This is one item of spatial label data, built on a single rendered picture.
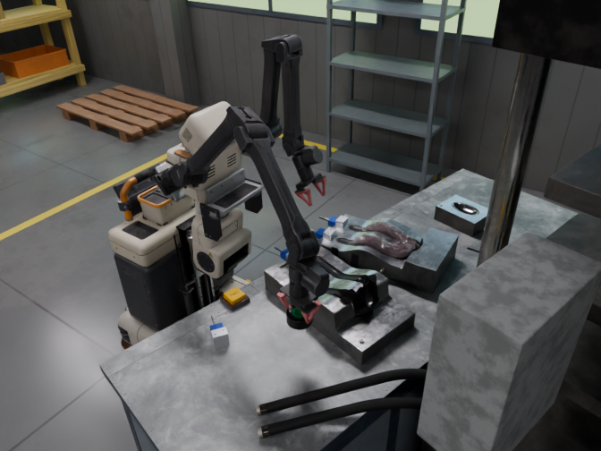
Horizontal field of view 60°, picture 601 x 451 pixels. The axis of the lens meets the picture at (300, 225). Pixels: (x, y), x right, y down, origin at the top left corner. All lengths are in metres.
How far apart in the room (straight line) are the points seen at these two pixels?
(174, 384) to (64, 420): 1.19
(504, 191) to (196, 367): 1.07
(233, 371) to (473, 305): 0.96
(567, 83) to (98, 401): 3.58
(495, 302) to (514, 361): 0.10
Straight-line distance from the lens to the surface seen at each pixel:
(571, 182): 1.22
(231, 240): 2.25
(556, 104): 4.24
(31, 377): 3.09
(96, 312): 3.31
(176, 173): 1.84
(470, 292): 0.96
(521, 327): 0.92
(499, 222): 1.26
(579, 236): 1.53
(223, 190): 2.09
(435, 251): 2.01
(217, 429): 1.58
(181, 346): 1.81
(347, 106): 4.38
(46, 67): 7.14
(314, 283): 1.40
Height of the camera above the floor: 2.07
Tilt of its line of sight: 33 degrees down
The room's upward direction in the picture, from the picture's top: 2 degrees counter-clockwise
